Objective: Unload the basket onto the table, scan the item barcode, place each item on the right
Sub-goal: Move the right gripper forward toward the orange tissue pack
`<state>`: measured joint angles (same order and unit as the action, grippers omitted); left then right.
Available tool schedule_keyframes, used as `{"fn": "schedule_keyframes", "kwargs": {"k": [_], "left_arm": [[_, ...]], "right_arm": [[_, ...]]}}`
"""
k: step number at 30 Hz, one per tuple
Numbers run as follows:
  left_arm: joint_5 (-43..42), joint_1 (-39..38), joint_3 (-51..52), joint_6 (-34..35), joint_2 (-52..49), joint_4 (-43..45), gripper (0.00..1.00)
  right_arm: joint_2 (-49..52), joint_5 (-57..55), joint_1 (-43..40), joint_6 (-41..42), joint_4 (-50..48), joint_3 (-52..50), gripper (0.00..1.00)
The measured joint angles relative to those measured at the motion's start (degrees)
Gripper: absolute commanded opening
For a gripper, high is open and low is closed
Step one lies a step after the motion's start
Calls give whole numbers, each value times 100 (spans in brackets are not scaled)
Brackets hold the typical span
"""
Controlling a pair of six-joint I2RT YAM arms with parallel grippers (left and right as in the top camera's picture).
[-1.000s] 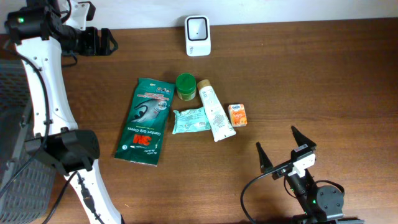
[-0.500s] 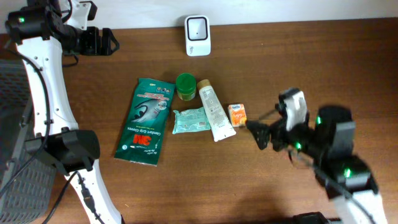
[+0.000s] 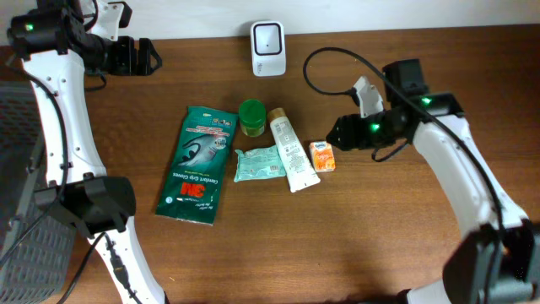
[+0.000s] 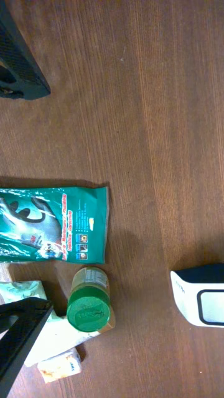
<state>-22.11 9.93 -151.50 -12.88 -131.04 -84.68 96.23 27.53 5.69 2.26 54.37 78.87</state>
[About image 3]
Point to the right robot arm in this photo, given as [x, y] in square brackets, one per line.
[498, 258]

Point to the orange Kleenex tissue pack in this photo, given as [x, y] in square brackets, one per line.
[322, 156]

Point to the green 3M gloves packet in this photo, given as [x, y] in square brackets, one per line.
[194, 182]

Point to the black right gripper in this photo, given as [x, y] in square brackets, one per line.
[351, 132]

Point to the white cream tube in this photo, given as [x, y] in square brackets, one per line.
[299, 170]

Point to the light green wipes pack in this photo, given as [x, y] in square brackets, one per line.
[258, 164]

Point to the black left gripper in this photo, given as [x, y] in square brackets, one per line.
[132, 55]

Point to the green lidded jar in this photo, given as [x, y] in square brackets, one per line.
[252, 116]

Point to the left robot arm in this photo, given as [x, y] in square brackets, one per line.
[60, 43]

